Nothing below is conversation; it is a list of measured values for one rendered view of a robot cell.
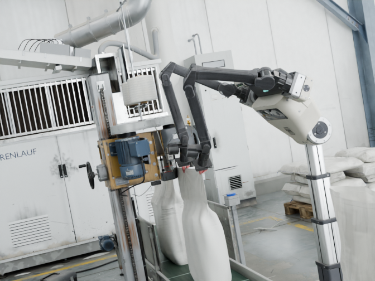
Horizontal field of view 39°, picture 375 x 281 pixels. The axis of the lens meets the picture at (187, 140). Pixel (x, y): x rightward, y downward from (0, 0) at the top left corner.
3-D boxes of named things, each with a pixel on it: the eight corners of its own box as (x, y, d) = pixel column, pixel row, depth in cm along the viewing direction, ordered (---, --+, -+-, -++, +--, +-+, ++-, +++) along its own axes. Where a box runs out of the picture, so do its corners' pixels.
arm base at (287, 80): (291, 74, 269) (283, 96, 268) (277, 68, 267) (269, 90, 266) (298, 72, 260) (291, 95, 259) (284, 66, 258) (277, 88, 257)
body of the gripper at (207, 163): (191, 162, 299) (193, 153, 293) (208, 158, 302) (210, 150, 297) (195, 170, 295) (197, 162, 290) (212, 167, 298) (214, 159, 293)
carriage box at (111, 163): (162, 179, 339) (153, 131, 337) (110, 190, 329) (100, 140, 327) (152, 177, 362) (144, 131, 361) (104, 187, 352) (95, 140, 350)
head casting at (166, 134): (203, 164, 348) (195, 120, 347) (167, 172, 341) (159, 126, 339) (188, 162, 377) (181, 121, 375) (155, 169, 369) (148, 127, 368)
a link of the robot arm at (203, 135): (193, 85, 259) (193, 73, 267) (182, 87, 259) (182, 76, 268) (212, 151, 284) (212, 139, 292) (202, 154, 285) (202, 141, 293)
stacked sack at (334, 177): (348, 181, 582) (346, 169, 581) (313, 189, 573) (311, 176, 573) (321, 176, 647) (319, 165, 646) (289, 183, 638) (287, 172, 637)
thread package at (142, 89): (160, 100, 319) (155, 72, 318) (134, 104, 314) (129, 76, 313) (154, 102, 335) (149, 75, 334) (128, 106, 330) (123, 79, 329)
